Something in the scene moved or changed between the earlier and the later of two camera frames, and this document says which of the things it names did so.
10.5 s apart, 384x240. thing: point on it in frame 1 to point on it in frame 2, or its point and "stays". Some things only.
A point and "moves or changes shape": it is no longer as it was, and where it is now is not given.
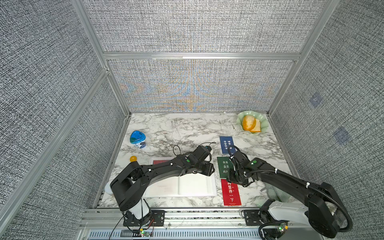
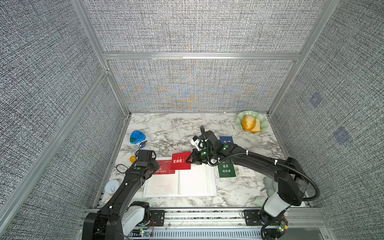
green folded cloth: [275, 193] stays
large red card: [231, 195] moves or changes shape
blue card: [226, 142] stays
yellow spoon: [133, 158] stays
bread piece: [250, 123] stays
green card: [225, 165] stays
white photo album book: [191, 185] stays
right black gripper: [230, 178] to [194, 155]
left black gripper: [210, 167] to [155, 164]
